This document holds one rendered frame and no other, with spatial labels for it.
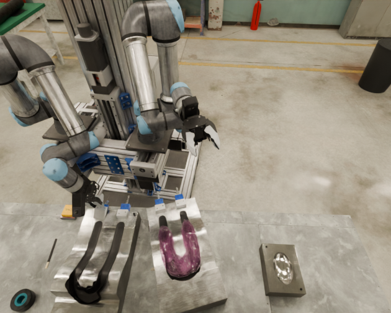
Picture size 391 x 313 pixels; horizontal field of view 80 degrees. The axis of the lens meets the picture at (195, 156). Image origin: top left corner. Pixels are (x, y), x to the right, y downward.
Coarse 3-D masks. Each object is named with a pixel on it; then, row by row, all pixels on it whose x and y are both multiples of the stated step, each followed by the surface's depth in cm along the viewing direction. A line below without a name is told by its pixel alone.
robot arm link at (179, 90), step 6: (174, 84) 87; (180, 84) 86; (186, 84) 89; (174, 90) 85; (180, 90) 84; (186, 90) 84; (174, 96) 84; (180, 96) 82; (192, 96) 84; (174, 102) 84; (174, 108) 88
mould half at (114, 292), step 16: (112, 224) 111; (128, 224) 111; (80, 240) 107; (112, 240) 107; (128, 240) 107; (80, 256) 101; (96, 256) 101; (128, 256) 103; (64, 272) 93; (96, 272) 94; (112, 272) 94; (128, 272) 103; (64, 288) 89; (112, 288) 89; (64, 304) 92; (80, 304) 92; (96, 304) 92; (112, 304) 92
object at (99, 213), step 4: (104, 204) 117; (96, 208) 110; (100, 208) 111; (104, 208) 112; (108, 208) 118; (96, 212) 110; (100, 212) 110; (104, 212) 111; (96, 216) 111; (100, 216) 111; (104, 216) 112
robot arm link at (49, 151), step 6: (48, 144) 94; (54, 144) 95; (60, 144) 94; (66, 144) 93; (42, 150) 92; (48, 150) 91; (54, 150) 91; (60, 150) 92; (66, 150) 92; (42, 156) 91; (48, 156) 89; (54, 156) 89; (60, 156) 90; (66, 156) 93; (72, 156) 95
